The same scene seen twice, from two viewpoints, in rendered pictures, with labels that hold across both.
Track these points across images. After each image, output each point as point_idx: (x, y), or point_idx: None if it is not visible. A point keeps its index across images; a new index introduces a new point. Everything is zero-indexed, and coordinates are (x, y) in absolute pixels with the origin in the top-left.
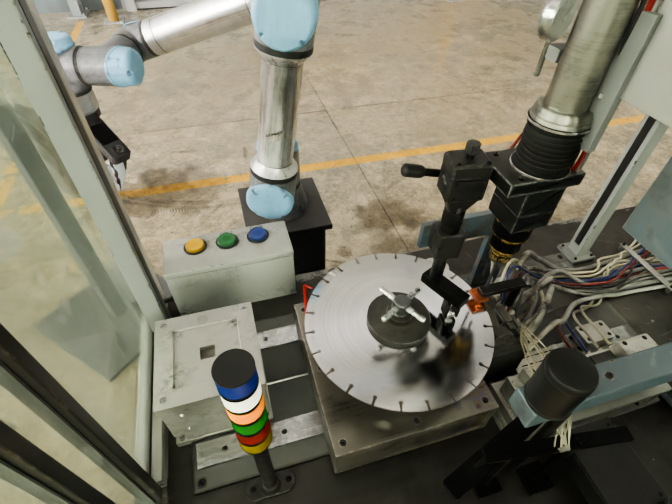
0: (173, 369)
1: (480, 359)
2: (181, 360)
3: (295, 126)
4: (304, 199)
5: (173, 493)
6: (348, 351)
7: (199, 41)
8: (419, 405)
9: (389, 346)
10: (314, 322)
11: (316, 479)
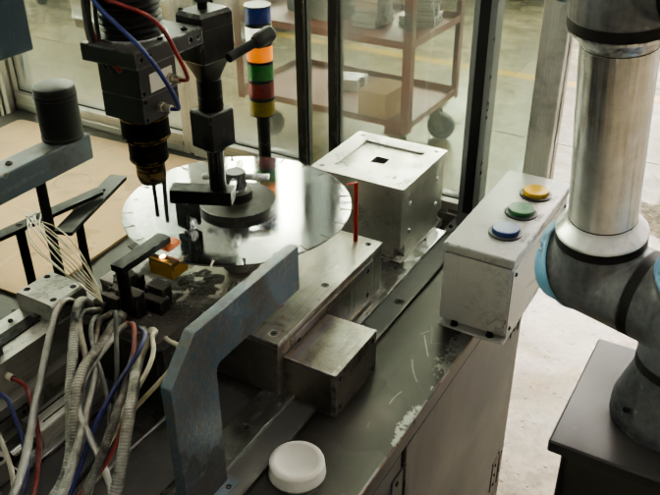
0: (384, 144)
1: (133, 215)
2: (389, 150)
3: (580, 159)
4: (636, 413)
5: None
6: (257, 171)
7: None
8: (168, 173)
9: None
10: (309, 171)
11: None
